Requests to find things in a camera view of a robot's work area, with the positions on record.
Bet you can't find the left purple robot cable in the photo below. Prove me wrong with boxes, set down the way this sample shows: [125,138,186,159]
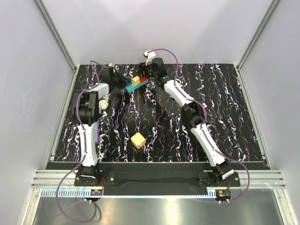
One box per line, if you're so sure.
[55,60,101,223]

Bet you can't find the beige cube plug adapter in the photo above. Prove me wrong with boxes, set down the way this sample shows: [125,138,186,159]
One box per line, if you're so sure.
[130,132,146,149]

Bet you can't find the left aluminium frame post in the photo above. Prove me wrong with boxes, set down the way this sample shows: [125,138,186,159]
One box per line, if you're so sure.
[33,0,77,72]

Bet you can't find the yellow cube plug adapter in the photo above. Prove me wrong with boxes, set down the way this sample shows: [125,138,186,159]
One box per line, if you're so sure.
[132,75,141,85]

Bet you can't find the red cube socket adapter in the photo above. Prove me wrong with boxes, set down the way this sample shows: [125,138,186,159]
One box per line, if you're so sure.
[136,69,142,79]

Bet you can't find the purple power strip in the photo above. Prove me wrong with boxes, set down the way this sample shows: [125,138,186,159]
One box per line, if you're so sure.
[94,121,99,143]

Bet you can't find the teal power strip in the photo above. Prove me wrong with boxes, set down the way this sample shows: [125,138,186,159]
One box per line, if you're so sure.
[125,80,149,93]

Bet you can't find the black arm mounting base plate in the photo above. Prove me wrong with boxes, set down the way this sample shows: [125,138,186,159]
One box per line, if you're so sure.
[45,161,269,196]

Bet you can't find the aluminium frame post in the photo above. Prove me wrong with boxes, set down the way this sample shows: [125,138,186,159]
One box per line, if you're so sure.
[33,0,77,72]
[236,0,281,70]

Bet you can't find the right aluminium frame post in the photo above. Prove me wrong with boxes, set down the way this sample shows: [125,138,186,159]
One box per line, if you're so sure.
[236,0,281,70]

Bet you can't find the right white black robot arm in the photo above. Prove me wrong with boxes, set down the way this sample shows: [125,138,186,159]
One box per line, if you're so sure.
[137,57,234,186]

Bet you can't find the white power cord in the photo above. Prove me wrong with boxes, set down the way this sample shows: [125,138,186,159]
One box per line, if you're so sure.
[173,78,186,89]

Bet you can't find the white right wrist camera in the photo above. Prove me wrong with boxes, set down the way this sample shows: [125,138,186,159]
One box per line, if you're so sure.
[143,50,156,66]

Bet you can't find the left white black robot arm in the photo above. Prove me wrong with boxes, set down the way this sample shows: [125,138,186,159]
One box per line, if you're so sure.
[73,64,128,186]

